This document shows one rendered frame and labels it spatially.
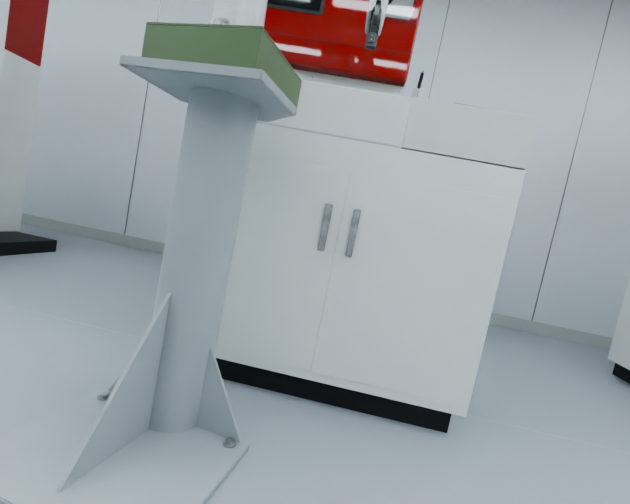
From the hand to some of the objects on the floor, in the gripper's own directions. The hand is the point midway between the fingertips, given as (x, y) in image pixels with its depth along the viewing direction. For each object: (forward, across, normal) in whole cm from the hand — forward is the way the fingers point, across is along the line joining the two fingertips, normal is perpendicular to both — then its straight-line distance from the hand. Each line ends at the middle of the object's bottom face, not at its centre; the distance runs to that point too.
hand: (371, 41), depth 112 cm
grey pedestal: (+117, -15, +31) cm, 122 cm away
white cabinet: (+104, +49, -2) cm, 115 cm away
